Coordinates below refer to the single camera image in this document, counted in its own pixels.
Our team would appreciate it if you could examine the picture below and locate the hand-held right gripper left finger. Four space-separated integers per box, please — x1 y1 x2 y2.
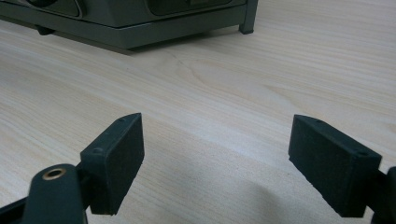
79 112 146 217

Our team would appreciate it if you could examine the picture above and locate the grey metal corner rack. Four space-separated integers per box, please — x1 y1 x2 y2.
0 0 260 51

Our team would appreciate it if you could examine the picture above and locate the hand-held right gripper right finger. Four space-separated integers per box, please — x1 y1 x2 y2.
288 113 383 218

